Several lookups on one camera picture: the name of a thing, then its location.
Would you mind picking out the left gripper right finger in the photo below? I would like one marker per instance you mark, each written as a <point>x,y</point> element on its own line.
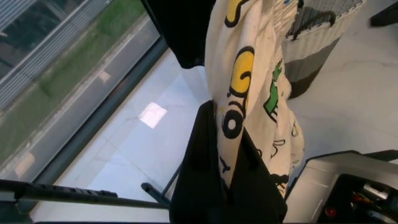
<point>252,193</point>

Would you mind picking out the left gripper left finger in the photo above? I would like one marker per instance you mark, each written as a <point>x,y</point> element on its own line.
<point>196,186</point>

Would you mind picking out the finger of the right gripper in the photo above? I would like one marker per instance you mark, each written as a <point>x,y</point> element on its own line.
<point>388,17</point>

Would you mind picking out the cream printed garment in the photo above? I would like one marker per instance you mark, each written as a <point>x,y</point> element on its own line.
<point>258,37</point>

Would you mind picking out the black garment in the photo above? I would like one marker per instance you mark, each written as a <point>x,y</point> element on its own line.
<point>183,31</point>

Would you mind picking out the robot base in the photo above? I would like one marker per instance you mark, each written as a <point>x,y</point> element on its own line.
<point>326,186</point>

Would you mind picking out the white laundry basket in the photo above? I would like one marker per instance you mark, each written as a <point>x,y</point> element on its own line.
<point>311,43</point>

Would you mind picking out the black clothes rack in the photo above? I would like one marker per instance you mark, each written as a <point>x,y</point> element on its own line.
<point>62,193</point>

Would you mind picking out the window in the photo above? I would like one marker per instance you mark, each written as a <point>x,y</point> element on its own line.
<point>62,62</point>

